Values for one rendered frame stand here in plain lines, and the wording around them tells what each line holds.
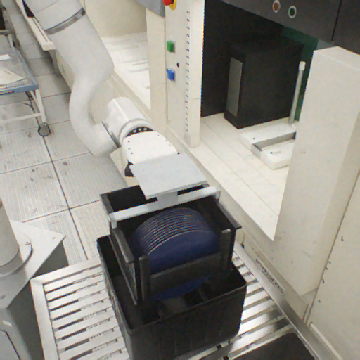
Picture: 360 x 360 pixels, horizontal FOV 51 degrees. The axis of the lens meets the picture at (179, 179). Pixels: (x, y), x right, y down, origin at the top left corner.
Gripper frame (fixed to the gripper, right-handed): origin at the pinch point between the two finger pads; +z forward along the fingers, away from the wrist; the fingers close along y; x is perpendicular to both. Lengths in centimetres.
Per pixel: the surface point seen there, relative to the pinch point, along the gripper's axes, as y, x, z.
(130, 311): 9.6, -40.4, -2.2
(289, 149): -59, -27, -32
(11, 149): 41, -118, -231
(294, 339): -18.8, -30.9, 24.3
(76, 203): 7, -117, -144
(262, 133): -57, -27, -45
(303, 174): -25.6, 0.0, 8.8
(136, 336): 12.1, -26.2, 13.2
